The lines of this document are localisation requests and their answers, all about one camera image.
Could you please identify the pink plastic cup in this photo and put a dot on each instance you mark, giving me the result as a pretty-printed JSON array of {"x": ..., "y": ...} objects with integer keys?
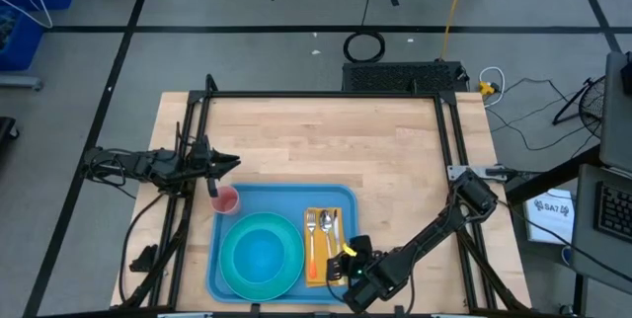
[{"x": 225, "y": 200}]

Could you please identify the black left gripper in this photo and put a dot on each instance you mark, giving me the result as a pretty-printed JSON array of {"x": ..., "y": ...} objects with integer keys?
[{"x": 202, "y": 166}]

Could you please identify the black perforated computer case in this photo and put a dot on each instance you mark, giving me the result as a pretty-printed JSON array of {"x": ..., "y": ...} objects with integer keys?
[{"x": 395, "y": 77}]

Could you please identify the white paper sign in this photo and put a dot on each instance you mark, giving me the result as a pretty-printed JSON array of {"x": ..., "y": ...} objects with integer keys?
[{"x": 550, "y": 221}]

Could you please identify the grey computer monitor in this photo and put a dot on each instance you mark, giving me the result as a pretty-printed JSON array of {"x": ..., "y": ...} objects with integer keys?
[{"x": 617, "y": 125}]

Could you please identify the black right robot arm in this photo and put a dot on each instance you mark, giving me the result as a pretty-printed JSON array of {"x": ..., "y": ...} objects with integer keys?
[{"x": 429, "y": 239}]

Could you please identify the grey desk leg foot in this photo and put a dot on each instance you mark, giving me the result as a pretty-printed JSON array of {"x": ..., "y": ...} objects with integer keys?
[{"x": 20, "y": 82}]

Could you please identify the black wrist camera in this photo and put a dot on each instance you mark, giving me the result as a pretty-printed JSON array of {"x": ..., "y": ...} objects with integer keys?
[
  {"x": 200, "y": 147},
  {"x": 363, "y": 246}
]

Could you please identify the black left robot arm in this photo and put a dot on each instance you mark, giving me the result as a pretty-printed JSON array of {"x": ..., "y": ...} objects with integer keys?
[{"x": 143, "y": 165}]

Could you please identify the black floor device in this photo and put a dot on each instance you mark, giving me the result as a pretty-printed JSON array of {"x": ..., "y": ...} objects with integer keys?
[{"x": 6, "y": 133}]

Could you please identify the blue plastic tray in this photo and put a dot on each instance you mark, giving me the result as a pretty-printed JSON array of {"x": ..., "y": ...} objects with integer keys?
[{"x": 276, "y": 198}]

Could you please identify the teal plastic plate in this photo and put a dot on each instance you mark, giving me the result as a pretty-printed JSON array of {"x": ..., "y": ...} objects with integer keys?
[{"x": 261, "y": 256}]

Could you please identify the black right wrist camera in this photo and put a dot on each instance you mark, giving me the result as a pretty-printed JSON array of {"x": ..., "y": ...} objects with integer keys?
[{"x": 363, "y": 246}]

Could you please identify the blue bin with parts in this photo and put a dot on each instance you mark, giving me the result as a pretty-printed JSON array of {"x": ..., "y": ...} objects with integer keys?
[{"x": 20, "y": 41}]

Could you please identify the yellow cloth napkin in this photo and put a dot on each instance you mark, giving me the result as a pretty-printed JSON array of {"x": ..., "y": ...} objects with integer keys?
[{"x": 318, "y": 283}]

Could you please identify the grey desk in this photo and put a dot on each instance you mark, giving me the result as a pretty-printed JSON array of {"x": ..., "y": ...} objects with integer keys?
[{"x": 585, "y": 259}]

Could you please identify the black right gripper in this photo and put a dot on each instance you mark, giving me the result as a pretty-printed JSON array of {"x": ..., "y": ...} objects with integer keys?
[{"x": 363, "y": 271}]

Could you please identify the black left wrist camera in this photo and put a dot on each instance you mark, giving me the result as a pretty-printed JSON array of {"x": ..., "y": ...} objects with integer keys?
[{"x": 200, "y": 147}]

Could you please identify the black keyboard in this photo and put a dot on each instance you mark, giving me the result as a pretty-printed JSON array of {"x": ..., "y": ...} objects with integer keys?
[{"x": 614, "y": 212}]

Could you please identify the black aluminium table frame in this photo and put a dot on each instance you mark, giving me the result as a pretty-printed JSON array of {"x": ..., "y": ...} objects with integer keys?
[{"x": 321, "y": 94}]

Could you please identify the yellow power plug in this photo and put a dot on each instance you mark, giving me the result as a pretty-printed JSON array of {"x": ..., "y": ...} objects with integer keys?
[{"x": 486, "y": 89}]

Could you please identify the black clamp bracket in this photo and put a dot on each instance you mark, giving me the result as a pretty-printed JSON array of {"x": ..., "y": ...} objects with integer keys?
[{"x": 144, "y": 259}]

